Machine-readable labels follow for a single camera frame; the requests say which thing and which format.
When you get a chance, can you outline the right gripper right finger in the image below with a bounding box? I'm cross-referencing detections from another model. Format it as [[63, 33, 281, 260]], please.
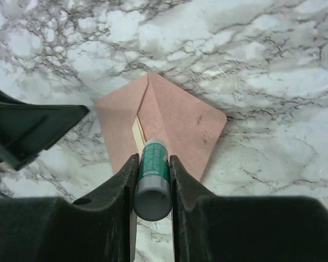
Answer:
[[169, 156, 328, 261]]

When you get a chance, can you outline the pink envelope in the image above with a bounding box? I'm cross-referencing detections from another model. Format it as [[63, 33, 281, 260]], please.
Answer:
[[94, 72, 227, 181]]

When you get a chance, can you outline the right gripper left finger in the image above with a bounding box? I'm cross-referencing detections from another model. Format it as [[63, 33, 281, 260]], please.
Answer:
[[0, 154, 139, 261]]

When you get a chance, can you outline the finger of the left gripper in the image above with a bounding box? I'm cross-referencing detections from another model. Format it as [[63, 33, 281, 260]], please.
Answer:
[[0, 91, 89, 170]]

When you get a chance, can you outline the green glue stick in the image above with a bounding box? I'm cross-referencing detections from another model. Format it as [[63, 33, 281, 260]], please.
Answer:
[[133, 138, 172, 222]]

